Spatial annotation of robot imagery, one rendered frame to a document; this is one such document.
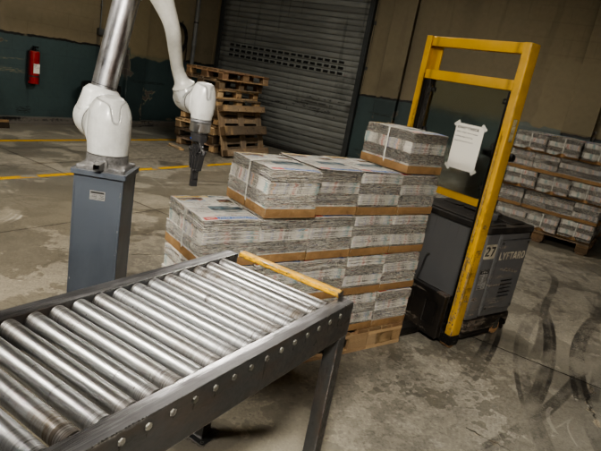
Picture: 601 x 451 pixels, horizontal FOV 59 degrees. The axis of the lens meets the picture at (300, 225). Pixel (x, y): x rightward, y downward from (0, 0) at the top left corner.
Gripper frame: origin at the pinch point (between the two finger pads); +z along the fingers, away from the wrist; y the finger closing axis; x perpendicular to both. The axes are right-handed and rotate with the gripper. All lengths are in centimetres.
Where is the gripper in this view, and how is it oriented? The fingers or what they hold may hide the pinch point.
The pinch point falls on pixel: (193, 178)
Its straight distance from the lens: 242.5
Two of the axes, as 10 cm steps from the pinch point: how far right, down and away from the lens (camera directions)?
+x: -8.0, 0.2, -6.0
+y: -5.8, -3.2, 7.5
